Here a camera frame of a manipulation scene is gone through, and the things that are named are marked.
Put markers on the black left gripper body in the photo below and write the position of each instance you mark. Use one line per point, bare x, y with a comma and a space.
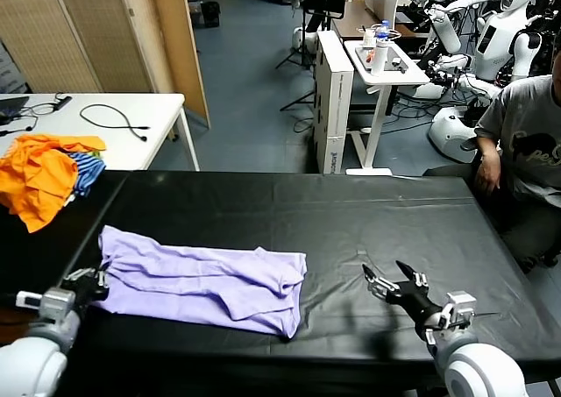
85, 292

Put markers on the lavender t-shirt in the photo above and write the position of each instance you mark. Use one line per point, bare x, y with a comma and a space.
197, 283

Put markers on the person's bare forearm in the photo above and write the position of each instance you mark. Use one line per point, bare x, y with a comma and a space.
487, 143

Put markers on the green garment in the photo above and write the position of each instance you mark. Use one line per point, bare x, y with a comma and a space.
98, 154

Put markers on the person's bare hand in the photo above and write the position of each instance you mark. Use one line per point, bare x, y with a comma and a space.
487, 173

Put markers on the white domed robot base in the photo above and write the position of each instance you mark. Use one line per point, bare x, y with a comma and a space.
449, 129

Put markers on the orange garment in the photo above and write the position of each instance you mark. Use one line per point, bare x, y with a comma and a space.
35, 178

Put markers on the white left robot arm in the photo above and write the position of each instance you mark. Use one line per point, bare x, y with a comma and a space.
30, 362

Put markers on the white table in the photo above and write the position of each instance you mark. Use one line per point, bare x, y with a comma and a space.
131, 151

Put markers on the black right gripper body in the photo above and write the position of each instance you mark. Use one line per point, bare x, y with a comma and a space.
414, 305

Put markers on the black power strip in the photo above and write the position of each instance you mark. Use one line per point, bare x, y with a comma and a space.
63, 102

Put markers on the person in gray t-shirt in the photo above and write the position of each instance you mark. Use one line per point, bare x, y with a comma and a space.
526, 151

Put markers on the black laptop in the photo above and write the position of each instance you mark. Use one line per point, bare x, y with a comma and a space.
11, 107

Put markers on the black table cover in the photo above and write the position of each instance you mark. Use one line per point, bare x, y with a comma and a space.
394, 230

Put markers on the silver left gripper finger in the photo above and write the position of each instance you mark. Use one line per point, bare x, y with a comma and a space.
104, 279
79, 275

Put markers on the clear water bottle blue label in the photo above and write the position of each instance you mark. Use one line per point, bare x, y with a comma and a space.
383, 30

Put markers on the slim white humanoid robot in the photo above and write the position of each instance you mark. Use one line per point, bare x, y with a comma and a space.
447, 29

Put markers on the wooden folding screen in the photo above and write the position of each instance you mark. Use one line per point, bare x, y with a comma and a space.
87, 33

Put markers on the white cup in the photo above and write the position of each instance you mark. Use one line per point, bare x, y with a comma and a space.
368, 39

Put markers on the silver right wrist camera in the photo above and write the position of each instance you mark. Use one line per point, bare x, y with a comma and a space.
458, 311

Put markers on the white standing desk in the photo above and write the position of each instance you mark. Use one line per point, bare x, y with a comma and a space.
394, 78

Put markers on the white tumbler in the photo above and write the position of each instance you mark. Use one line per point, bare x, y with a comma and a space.
378, 58

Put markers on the white round device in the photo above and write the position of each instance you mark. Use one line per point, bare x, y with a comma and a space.
309, 39

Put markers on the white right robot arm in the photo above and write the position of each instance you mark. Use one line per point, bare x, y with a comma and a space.
482, 370

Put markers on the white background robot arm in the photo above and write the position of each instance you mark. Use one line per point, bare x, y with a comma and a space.
477, 86

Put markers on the glossy black low table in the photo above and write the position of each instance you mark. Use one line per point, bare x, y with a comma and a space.
39, 261

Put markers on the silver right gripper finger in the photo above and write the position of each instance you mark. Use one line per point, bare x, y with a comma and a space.
418, 281
383, 286

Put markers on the brown desk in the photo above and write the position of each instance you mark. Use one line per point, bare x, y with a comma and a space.
355, 19

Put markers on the black trash bin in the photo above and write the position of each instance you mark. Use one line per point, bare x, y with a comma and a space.
211, 15

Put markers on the black tray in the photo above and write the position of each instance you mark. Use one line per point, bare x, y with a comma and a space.
392, 54

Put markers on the blue striped garment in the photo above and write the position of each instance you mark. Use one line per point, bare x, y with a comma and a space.
87, 173

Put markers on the tall white cardboard box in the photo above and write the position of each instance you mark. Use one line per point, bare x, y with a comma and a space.
337, 108

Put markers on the black tripod stand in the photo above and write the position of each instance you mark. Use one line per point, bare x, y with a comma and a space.
298, 103
302, 51

